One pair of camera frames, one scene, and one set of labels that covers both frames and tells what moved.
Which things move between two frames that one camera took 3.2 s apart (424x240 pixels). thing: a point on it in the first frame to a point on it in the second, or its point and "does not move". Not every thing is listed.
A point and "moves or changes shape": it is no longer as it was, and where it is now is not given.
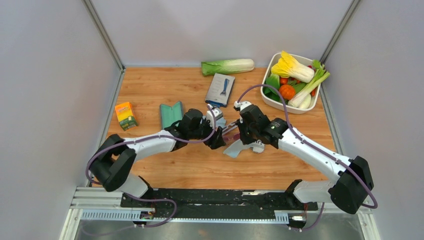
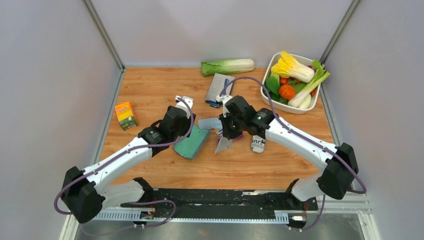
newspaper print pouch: x=258 y=147 does not move
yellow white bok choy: x=287 y=66 does not move
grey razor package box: x=219 y=90 does not move
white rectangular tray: x=297 y=80 does not move
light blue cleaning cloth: x=234 y=148 moves or changes shape
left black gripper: x=216 y=140 to x=187 y=126
